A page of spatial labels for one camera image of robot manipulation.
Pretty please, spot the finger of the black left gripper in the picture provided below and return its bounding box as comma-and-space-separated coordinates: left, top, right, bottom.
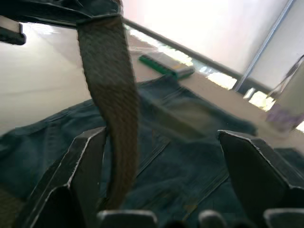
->
0, 23, 27, 45

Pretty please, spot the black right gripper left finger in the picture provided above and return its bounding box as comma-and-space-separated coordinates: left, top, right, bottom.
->
14, 126, 107, 228

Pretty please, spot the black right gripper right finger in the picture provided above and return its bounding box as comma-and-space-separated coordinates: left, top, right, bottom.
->
217, 130, 304, 228

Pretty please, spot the brown braided belt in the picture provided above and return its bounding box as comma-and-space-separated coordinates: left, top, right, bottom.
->
76, 0, 209, 211

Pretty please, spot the green and grey box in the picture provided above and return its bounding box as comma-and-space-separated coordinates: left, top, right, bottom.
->
138, 53, 196, 79

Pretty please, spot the grey-blue window post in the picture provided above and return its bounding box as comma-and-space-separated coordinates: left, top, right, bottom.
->
234, 0, 298, 92

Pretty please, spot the dark window rail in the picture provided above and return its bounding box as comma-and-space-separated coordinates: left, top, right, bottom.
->
124, 18, 276, 94

